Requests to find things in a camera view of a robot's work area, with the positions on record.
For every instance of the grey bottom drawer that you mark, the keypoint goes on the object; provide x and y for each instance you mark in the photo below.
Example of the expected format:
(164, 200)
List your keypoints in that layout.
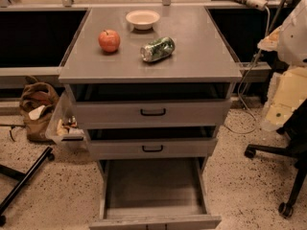
(154, 194)

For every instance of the grey drawer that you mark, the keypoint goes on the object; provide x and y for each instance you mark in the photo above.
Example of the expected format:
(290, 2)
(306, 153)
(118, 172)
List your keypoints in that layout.
(154, 194)
(152, 142)
(119, 105)

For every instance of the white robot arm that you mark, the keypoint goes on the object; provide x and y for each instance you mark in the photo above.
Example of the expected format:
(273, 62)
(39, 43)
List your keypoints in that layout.
(287, 91)

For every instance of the grey drawer cabinet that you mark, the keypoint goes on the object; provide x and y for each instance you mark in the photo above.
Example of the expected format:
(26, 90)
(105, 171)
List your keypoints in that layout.
(200, 55)

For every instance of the grey top drawer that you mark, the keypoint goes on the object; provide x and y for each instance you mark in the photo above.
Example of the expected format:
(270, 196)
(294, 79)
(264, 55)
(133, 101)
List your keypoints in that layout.
(119, 105)

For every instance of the grey middle drawer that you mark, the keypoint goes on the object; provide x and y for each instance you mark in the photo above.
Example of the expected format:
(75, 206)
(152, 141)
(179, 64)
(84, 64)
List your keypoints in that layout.
(152, 142)

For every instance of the green crushed soda can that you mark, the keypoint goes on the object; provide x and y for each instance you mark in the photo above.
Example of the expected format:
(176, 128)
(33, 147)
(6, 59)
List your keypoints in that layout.
(158, 49)

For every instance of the red apple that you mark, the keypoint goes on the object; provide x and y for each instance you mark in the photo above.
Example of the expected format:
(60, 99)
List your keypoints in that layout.
(109, 41)

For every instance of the white bowl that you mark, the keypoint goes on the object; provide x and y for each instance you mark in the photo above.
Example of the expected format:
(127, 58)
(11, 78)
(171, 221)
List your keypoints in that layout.
(142, 19)

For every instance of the clear plastic bin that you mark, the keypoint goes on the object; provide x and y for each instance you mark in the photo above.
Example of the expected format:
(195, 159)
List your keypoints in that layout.
(63, 128)

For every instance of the brown paper bag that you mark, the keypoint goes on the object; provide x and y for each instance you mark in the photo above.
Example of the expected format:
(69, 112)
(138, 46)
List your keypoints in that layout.
(37, 104)

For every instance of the black office chair base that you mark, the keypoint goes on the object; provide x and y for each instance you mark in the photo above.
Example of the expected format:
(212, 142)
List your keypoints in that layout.
(296, 129)

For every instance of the black stand leg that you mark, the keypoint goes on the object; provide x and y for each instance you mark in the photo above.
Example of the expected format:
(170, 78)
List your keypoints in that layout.
(22, 178)

